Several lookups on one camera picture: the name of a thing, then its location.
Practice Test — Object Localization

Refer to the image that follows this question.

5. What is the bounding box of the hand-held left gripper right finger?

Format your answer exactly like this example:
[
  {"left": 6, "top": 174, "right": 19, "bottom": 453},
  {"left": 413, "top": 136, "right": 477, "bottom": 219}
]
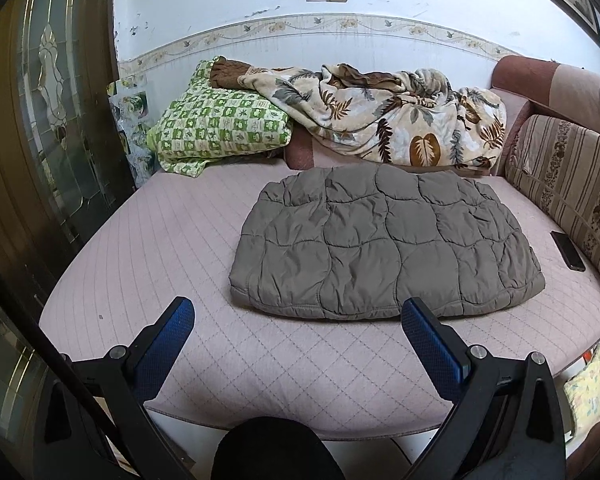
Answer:
[{"left": 399, "top": 296, "right": 567, "bottom": 480}]

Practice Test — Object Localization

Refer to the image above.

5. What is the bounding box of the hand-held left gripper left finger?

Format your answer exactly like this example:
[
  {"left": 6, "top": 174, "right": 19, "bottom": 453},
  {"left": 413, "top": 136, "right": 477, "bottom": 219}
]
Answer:
[{"left": 32, "top": 296, "right": 196, "bottom": 480}]

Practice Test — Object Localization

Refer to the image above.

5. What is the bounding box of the grey puffer jacket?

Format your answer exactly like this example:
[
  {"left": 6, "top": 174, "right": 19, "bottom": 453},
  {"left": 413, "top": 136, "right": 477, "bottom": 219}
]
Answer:
[{"left": 228, "top": 165, "right": 547, "bottom": 322}]

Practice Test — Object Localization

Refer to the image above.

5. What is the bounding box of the pink quilted bed cover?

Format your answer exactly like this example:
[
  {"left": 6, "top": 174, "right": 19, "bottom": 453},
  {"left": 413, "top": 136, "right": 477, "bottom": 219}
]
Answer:
[{"left": 39, "top": 157, "right": 600, "bottom": 436}]

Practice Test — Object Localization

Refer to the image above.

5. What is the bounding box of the person's leg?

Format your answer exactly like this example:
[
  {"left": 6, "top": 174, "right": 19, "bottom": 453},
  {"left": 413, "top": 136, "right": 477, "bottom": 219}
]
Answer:
[{"left": 210, "top": 416, "right": 346, "bottom": 480}]

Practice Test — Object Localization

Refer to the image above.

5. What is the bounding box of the black smartphone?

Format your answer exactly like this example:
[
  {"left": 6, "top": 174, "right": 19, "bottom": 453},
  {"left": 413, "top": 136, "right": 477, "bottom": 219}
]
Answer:
[{"left": 551, "top": 230, "right": 586, "bottom": 272}]

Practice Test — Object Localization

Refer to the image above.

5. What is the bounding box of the yellow floral cushion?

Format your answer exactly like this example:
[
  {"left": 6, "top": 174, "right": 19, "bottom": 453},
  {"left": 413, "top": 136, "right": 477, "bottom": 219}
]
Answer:
[{"left": 562, "top": 345, "right": 600, "bottom": 428}]

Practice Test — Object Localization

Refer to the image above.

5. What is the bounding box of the striped floral cushion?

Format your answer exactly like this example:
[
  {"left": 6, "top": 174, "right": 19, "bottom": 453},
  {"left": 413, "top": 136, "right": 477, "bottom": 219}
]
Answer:
[{"left": 505, "top": 114, "right": 600, "bottom": 288}]

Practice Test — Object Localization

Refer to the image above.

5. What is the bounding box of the floral plastic sheet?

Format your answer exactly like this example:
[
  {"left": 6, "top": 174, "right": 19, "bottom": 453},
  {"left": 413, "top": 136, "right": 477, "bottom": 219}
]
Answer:
[{"left": 107, "top": 75, "right": 153, "bottom": 191}]

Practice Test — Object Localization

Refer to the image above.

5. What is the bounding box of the green checkered pillow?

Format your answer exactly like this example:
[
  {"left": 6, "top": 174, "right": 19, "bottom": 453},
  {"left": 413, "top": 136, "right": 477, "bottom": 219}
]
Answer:
[{"left": 146, "top": 57, "right": 295, "bottom": 177}]

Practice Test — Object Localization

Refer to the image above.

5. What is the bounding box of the wooden cabinet with glass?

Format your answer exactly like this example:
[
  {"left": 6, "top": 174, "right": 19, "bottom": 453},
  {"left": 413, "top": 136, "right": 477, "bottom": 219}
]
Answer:
[{"left": 0, "top": 0, "right": 136, "bottom": 480}]

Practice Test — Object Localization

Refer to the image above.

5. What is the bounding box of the leaf print blanket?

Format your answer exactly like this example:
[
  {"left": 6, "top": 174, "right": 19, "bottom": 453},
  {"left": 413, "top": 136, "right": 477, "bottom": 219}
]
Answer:
[{"left": 237, "top": 62, "right": 507, "bottom": 170}]

